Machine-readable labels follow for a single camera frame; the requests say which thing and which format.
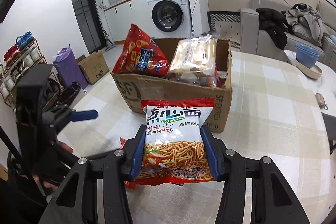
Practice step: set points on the white kettle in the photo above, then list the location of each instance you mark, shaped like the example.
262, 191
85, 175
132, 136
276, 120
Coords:
105, 2

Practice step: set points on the white coffee table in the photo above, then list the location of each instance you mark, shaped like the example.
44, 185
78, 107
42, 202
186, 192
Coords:
328, 74

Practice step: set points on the brown cardboard box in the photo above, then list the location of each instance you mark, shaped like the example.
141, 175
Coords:
157, 87

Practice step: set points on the grey clothes pile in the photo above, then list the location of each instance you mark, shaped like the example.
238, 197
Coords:
307, 22

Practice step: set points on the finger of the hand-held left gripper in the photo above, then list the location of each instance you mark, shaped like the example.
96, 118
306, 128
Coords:
85, 114

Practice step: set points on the upright vacuum cleaner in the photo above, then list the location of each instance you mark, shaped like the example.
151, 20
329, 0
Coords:
109, 41

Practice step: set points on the clear pale pastry packet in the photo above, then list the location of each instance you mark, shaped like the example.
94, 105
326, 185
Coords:
194, 56

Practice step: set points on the red chips bag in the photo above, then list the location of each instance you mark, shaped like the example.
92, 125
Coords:
141, 56

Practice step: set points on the dark glass door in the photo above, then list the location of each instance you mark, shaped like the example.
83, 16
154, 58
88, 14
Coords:
84, 8

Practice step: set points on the patterned black white rug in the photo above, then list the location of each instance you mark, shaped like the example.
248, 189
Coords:
223, 20

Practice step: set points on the white washing machine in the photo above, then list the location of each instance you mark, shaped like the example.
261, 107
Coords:
168, 14

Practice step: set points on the black bag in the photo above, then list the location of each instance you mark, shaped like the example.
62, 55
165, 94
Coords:
69, 94

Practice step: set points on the blue bowls stack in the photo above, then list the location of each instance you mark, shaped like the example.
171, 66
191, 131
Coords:
306, 54

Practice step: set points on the light blue pillow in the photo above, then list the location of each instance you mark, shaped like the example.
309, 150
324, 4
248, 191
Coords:
332, 39

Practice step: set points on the beige plates stack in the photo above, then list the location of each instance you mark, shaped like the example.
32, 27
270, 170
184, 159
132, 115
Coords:
311, 72

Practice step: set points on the white red noodle snack bag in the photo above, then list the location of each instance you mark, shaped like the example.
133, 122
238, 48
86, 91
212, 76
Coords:
173, 140

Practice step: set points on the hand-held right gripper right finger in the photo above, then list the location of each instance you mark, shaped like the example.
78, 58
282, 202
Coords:
210, 153

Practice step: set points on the metal shoe rack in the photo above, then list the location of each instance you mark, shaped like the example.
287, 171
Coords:
23, 66

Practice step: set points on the grey sofa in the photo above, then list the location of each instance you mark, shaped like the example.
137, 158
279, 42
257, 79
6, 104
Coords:
249, 29

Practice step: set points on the person's left hand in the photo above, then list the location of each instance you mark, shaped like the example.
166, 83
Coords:
65, 148

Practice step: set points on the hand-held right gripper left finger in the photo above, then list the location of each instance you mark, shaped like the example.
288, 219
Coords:
137, 153

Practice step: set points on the black jacket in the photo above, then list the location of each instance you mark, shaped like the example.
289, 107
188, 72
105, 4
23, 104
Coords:
273, 27

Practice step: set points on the printed floor cardboard box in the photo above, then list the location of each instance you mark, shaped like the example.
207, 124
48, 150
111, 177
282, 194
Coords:
94, 69

